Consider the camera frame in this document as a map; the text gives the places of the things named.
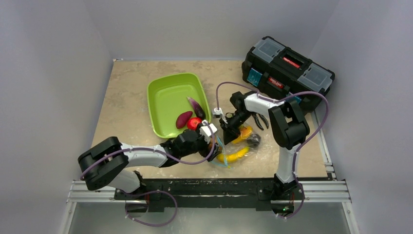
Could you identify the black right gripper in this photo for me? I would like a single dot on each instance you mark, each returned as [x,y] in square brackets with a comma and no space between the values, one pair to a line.
[230,129]

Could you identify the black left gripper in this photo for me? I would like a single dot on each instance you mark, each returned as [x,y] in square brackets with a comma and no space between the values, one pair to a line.
[205,152]

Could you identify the yellow fake banana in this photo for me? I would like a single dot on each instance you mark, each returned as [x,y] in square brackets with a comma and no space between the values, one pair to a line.
[233,157]

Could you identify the clear zip top bag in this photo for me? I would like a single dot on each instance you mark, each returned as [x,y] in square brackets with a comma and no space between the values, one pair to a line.
[248,143]

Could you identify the red fake apple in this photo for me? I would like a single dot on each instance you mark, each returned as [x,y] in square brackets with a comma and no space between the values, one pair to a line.
[193,123]

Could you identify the magenta fake sweet potato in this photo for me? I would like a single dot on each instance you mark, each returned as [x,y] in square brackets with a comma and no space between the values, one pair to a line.
[182,119]

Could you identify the purple fake eggplant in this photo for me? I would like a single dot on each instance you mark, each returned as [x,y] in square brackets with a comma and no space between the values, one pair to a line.
[198,110]

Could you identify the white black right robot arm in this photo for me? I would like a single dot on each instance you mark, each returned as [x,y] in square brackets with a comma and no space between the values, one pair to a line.
[288,125]

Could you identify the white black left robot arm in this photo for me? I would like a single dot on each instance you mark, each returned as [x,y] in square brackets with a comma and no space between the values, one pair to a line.
[107,163]

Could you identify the orange fake mango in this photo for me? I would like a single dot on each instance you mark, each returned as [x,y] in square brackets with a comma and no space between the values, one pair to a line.
[245,132]

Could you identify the black grey pliers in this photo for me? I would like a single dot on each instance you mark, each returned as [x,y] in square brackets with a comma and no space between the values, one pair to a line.
[260,120]

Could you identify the green plastic tray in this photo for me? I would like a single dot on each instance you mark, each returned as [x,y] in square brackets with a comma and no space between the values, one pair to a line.
[167,99]

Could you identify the black toolbox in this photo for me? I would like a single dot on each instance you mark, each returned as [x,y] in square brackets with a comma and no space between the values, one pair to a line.
[278,71]

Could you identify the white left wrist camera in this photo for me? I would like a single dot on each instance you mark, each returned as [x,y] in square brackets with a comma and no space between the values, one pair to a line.
[207,129]

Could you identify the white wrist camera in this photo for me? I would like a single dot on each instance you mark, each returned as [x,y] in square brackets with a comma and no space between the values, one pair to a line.
[217,113]
[207,129]

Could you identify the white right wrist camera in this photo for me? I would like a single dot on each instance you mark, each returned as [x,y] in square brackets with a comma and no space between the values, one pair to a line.
[217,113]

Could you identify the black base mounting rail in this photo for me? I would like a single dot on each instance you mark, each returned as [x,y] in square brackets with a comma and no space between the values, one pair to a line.
[239,193]

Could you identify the aluminium frame rail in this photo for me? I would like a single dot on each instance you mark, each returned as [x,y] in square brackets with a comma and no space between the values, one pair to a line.
[313,191]

